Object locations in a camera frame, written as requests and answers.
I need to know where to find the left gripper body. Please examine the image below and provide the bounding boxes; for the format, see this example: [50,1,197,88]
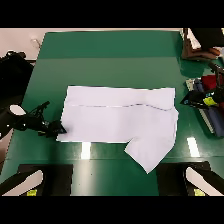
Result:
[37,119,68,138]

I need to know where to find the white T-shirt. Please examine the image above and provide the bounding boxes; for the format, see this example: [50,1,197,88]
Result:
[56,85,180,175]

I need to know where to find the blue garment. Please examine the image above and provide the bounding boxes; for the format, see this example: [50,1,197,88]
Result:
[194,78,224,138]

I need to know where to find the red garment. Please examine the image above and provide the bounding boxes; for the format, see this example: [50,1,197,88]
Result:
[200,74,224,92]

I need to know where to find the black garment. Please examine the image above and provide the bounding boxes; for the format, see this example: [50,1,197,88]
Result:
[190,28,224,50]

